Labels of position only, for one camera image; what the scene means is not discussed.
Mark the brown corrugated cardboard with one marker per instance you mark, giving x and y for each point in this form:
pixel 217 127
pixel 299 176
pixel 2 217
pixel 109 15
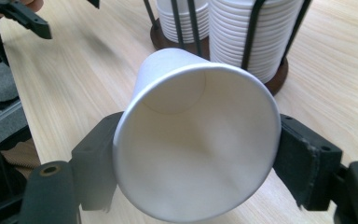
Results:
pixel 23 157

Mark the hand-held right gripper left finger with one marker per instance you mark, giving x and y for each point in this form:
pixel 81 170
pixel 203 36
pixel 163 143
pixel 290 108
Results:
pixel 93 161

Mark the stack of white paper cups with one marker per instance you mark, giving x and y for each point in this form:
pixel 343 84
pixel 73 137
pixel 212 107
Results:
pixel 185 26
pixel 230 34

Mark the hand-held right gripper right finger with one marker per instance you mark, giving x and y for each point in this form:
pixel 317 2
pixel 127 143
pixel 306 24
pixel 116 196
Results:
pixel 307 161

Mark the metal floor rail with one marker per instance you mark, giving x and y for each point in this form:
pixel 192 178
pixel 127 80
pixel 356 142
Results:
pixel 3 115

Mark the single white paper cup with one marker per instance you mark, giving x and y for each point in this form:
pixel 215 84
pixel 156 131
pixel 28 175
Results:
pixel 199 155

